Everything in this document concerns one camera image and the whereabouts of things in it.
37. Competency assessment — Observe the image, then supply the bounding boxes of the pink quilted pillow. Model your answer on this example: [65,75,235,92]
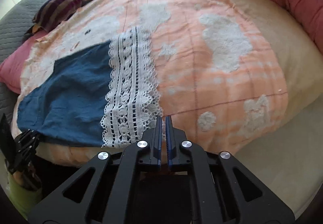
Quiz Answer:
[1,31,48,94]

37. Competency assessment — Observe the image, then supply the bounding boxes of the green sleeve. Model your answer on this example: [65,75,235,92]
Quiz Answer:
[6,162,42,219]

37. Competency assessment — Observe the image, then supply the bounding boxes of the blue denim pant lace hem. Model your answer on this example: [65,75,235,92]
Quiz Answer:
[17,26,163,148]

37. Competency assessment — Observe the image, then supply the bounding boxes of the grey quilted headboard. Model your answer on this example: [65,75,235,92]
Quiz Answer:
[1,0,47,122]

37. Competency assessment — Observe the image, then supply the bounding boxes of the purple striped pillow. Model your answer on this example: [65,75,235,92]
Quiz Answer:
[26,0,92,35]

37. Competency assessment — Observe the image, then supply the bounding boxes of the cream bed sheet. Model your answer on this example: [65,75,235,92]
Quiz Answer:
[99,0,323,218]

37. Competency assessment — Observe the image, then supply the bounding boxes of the orange white bear blanket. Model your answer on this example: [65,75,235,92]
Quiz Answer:
[12,0,288,164]

